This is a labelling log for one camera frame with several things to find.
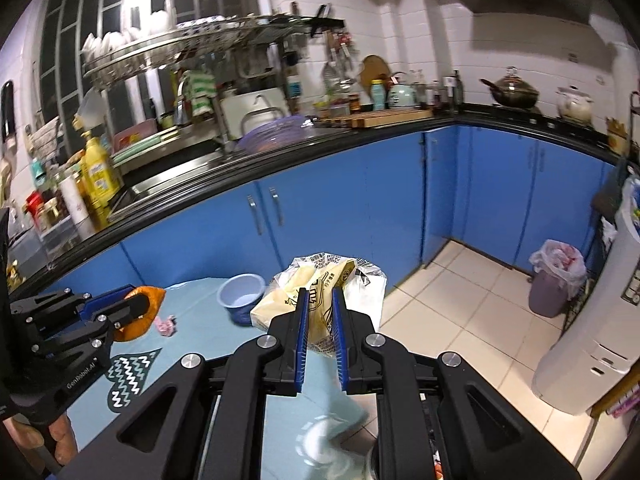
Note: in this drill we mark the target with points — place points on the blue paper cup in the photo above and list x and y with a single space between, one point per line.
240 310

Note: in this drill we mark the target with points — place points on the hanging kitchen utensils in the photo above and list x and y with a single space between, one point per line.
340 60

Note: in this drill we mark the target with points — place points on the long wooden cutting board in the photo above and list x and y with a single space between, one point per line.
385 117

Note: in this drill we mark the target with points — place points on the white plastic tub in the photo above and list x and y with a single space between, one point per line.
235 105

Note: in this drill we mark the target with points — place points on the tall white appliance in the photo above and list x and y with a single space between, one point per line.
600 320

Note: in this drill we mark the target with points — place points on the stainless steel sink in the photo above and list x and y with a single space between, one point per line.
165 170

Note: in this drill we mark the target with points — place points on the yellow oil bottle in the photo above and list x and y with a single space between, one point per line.
100 175

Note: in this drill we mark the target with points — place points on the green striped dish cloth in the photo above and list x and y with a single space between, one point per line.
200 92

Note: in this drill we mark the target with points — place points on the black kitchen countertop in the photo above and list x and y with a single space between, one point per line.
360 137

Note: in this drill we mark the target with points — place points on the person's left hand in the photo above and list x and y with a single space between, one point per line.
67 435

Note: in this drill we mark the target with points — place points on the stainless steel dish rack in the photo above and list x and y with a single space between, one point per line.
200 35

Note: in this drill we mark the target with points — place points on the round wooden chopping board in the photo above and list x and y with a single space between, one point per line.
372 67

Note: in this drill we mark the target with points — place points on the blue kitchen base cabinet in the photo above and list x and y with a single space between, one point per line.
325 210

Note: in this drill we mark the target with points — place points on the stack of white bowls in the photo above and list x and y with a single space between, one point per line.
107 42

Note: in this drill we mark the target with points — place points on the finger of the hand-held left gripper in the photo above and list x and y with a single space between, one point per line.
107 302
127 312

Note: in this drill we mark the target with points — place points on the white plastic bin liner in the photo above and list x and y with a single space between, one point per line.
555 260

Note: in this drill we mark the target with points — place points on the blue jar yellow lid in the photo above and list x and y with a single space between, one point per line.
378 95

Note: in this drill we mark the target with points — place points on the dark wok with glass lid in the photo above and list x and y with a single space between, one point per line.
510 92

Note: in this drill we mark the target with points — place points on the orange peel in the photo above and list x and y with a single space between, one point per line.
157 297

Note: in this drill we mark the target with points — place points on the purple plastic basin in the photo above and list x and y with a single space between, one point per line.
272 135

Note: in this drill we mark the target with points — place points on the white plastic bottle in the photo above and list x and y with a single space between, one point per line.
75 205

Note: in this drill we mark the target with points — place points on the grey trash bin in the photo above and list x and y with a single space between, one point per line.
547 300

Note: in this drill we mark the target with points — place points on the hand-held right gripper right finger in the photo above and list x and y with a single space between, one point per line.
341 340

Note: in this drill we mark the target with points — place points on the pink sponge piece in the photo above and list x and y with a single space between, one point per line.
165 326

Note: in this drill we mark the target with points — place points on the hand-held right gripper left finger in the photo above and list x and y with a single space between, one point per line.
301 340

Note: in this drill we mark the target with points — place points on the yellow snack bag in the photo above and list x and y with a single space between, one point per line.
320 300

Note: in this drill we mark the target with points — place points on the white cooking pot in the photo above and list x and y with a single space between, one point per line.
575 105

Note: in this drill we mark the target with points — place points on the dark thermos bottle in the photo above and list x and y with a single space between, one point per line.
455 87

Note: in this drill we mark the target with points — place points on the mint green kettle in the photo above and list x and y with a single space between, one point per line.
402 96

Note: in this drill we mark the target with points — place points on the dark grid window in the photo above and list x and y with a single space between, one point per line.
65 35

